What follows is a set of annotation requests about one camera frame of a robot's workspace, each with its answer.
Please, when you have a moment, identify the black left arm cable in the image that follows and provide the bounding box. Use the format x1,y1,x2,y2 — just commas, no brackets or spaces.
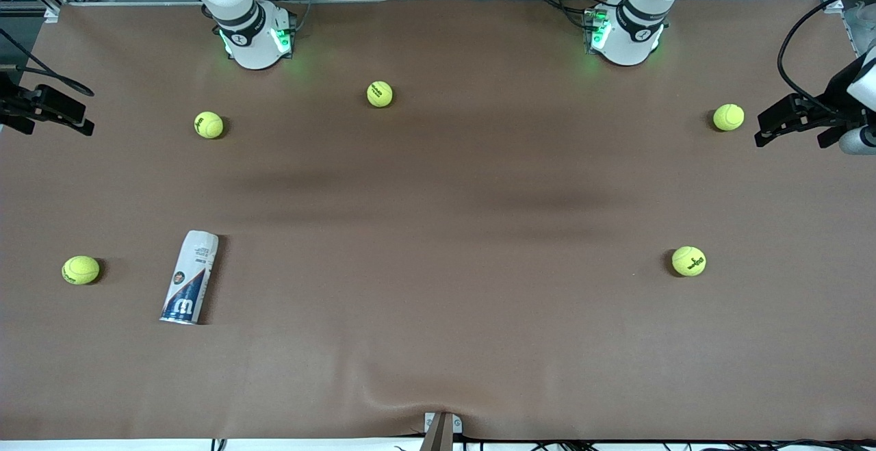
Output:
777,0,853,113

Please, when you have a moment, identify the white plastic bag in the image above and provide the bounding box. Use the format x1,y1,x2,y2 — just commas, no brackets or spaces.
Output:
840,1,876,51

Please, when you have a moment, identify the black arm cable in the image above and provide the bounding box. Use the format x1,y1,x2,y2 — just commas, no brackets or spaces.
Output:
0,29,95,97
777,0,853,113

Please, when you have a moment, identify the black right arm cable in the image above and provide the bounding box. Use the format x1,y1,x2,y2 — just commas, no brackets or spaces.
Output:
0,29,95,97

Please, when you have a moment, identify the metal table edge bracket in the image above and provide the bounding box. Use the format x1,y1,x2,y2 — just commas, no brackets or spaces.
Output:
420,411,463,451

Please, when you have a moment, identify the white blue tennis ball can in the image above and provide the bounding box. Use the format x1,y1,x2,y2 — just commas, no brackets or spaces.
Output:
159,230,220,326

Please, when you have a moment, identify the brown table cover mat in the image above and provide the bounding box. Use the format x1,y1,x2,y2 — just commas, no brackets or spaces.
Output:
0,0,876,442

